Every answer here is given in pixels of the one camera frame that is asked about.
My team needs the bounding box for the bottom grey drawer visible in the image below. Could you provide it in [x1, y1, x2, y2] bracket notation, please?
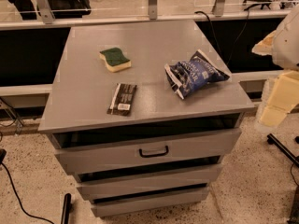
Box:
[92, 187, 208, 217]

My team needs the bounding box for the brown rxbar chocolate wrapper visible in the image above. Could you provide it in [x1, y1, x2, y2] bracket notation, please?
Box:
[107, 83, 137, 116]

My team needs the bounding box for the green yellow sponge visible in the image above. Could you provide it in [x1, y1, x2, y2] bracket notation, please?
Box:
[100, 48, 132, 73]

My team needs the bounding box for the middle grey drawer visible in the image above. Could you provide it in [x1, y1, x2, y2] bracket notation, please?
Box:
[77, 163, 222, 201]

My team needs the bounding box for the black office chair base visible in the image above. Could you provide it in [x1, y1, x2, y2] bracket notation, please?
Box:
[243, 0, 281, 10]

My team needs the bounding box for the black cable behind cabinet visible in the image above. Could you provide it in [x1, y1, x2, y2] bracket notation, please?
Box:
[194, 8, 251, 66]

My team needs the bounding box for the dark chair top left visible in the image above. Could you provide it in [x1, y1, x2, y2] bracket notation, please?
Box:
[48, 0, 92, 19]

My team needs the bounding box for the middle metal bracket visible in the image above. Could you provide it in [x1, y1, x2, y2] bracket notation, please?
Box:
[148, 0, 158, 20]

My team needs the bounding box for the right metal bracket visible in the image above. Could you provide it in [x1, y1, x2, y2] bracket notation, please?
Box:
[212, 0, 226, 17]

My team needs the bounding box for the grey drawer cabinet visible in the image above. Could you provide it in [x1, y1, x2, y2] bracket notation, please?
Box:
[39, 21, 252, 205]

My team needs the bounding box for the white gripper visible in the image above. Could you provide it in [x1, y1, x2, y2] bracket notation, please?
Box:
[251, 30, 299, 128]

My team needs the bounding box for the top grey drawer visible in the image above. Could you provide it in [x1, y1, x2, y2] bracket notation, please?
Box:
[55, 128, 241, 175]

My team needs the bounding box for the black drawer handle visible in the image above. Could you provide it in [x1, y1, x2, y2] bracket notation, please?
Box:
[138, 146, 169, 158]

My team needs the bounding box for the grey drawer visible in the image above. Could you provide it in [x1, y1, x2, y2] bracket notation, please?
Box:
[55, 128, 241, 175]
[92, 187, 208, 217]
[77, 163, 222, 201]

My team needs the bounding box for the black cable on floor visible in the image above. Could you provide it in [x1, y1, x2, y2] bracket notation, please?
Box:
[0, 148, 55, 224]

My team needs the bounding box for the left metal bracket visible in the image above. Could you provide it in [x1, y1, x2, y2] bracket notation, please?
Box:
[36, 0, 54, 24]

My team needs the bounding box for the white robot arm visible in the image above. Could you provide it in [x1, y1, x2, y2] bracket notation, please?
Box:
[251, 6, 299, 129]

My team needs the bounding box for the metal bracket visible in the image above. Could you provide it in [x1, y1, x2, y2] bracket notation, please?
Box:
[148, 0, 158, 20]
[212, 0, 226, 17]
[36, 0, 54, 24]

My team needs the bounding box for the black bar right floor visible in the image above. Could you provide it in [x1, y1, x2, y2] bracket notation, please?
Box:
[267, 133, 299, 167]

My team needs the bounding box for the blue chip bag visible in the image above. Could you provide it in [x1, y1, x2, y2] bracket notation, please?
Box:
[164, 49, 230, 100]

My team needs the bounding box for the black post bottom left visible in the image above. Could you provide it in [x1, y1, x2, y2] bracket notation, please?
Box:
[61, 193, 71, 224]

